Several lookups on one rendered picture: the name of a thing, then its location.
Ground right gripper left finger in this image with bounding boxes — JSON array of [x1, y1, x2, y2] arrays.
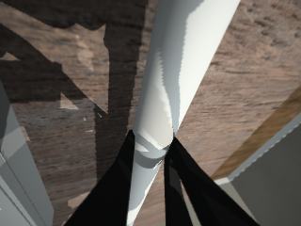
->
[[63, 130, 135, 226]]

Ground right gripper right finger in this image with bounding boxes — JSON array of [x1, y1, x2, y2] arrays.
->
[[164, 137, 260, 226]]

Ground grey and white long tube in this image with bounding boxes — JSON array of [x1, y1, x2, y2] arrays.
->
[[127, 0, 241, 226]]

